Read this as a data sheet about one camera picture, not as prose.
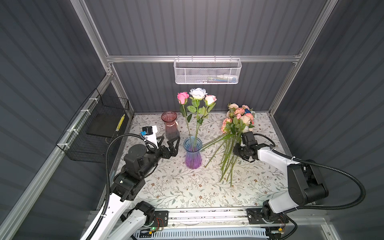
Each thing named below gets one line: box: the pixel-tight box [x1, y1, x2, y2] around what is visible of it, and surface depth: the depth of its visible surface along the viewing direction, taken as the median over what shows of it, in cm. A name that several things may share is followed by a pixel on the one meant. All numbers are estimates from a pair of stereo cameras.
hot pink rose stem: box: [177, 92, 193, 139], surface depth 70 cm
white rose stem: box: [187, 87, 208, 145], surface depth 72 cm
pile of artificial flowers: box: [201, 103, 255, 187], surface depth 103 cm
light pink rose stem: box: [195, 95, 217, 142], surface depth 73 cm
